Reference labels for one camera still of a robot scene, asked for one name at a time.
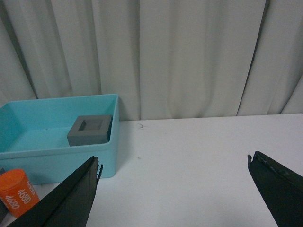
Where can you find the orange cylinder part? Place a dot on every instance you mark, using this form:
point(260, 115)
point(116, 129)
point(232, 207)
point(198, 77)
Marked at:
point(17, 192)

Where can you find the light blue plastic box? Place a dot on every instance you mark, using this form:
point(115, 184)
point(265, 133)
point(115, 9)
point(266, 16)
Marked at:
point(33, 136)

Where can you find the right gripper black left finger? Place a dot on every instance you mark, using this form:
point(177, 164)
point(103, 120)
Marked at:
point(69, 204)

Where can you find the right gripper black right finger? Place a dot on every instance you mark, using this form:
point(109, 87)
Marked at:
point(280, 188)

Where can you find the gray block with square hole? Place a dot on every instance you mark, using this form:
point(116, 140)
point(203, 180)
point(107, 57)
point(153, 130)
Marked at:
point(90, 130)

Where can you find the gray block with round hole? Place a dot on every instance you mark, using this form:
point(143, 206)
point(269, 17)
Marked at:
point(3, 211)

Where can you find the white curtain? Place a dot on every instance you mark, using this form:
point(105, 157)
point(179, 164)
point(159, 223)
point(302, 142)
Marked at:
point(164, 58)

